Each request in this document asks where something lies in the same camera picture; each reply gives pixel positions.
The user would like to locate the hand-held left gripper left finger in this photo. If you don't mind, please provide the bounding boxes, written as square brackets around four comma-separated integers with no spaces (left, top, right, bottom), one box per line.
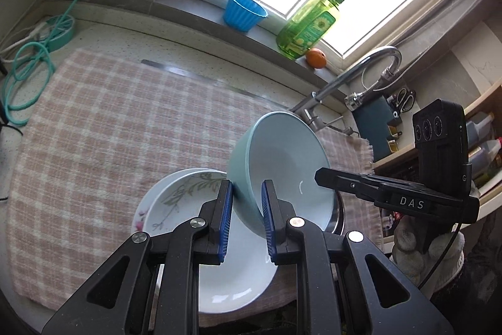
[41,179,235,335]

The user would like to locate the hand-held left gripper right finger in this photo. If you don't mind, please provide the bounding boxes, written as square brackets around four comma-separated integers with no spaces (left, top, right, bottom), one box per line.
[261,179,456,335]

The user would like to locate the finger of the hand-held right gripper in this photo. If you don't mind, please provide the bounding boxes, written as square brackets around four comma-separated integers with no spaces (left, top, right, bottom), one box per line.
[314,167,390,202]

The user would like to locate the large steel bowl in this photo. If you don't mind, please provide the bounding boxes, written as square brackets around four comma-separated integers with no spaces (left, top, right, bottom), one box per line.
[322,191,346,237]

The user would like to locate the white plate with leaf print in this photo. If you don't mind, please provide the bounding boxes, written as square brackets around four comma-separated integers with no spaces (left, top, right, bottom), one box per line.
[142,171,280,315]

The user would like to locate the light blue bowl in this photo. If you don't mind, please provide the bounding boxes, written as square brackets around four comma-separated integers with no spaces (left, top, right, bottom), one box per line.
[227,111,339,240]

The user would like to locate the pink floral white plate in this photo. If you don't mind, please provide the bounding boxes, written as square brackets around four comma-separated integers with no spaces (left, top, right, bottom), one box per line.
[134,167,230,237]

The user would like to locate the person's right hand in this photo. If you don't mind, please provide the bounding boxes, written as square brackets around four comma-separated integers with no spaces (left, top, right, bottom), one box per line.
[391,218,466,279]

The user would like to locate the red capped bottle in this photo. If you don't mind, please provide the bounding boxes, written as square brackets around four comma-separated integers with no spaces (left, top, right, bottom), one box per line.
[470,137,502,181]

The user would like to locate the white plastic jug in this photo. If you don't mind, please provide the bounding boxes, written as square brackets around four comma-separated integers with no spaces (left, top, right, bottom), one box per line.
[466,111,497,141]

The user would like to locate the dark teal knife block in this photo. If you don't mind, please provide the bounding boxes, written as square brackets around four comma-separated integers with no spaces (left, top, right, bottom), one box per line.
[350,95,398,164]

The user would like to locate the black scissors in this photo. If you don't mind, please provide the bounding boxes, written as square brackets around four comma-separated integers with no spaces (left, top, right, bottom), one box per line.
[395,87,418,113]

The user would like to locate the wooden shelf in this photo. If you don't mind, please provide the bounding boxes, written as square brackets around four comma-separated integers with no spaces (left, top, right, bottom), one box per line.
[372,81,502,211]

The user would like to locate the chrome faucet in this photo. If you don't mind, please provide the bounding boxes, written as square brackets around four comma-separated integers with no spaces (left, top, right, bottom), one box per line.
[289,46,403,132]

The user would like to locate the orange fruit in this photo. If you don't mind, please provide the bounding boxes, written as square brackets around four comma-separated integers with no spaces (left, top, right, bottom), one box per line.
[305,48,327,69]

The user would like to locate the pink plaid cloth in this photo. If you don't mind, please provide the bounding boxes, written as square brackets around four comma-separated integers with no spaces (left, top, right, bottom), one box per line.
[8,46,374,325]

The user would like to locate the green dish soap bottle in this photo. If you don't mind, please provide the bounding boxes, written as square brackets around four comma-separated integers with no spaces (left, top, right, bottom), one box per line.
[275,0,359,61]

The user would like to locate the blue ribbed cup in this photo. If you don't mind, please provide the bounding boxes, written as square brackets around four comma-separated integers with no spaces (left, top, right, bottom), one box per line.
[223,0,269,33]

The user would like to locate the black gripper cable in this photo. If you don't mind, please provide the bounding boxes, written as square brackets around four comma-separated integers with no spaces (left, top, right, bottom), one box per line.
[416,221,464,289]

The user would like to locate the turquoise cable reel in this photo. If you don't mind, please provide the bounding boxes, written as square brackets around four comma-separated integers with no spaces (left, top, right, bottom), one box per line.
[38,15,77,51]

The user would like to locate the white cable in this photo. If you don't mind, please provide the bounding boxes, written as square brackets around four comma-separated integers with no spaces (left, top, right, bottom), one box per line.
[0,19,53,59]

